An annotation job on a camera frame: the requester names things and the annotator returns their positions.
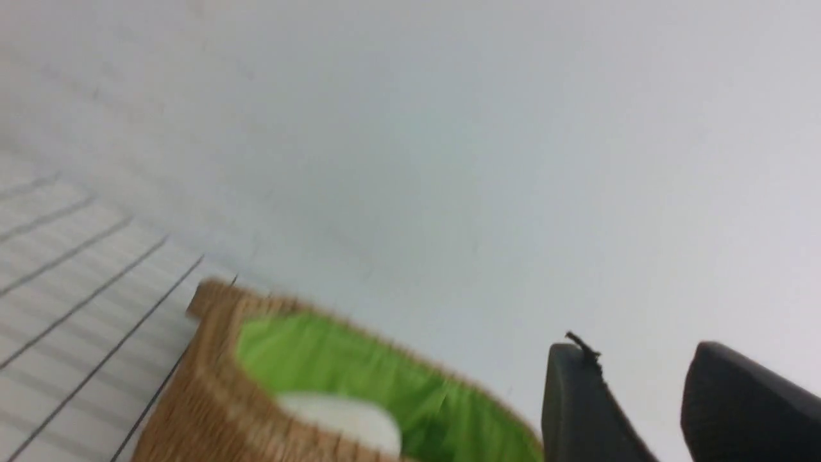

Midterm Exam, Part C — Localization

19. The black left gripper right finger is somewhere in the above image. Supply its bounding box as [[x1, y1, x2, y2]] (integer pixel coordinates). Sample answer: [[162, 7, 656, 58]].
[[680, 341, 820, 461]]

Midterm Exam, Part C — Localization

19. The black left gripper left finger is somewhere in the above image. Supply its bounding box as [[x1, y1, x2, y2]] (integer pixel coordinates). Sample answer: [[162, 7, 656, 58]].
[[541, 343, 657, 461]]

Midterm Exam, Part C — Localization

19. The white radish with leaves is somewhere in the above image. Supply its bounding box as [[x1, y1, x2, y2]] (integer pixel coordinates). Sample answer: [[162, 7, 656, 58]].
[[275, 392, 402, 457]]

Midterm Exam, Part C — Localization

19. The woven rattan basket green lining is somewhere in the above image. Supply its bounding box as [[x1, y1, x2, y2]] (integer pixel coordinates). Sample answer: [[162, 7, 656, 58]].
[[131, 278, 545, 461]]

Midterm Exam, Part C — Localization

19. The white black grid tablecloth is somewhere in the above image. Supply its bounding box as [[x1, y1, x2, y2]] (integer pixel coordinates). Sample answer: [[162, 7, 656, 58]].
[[1, 149, 265, 461]]

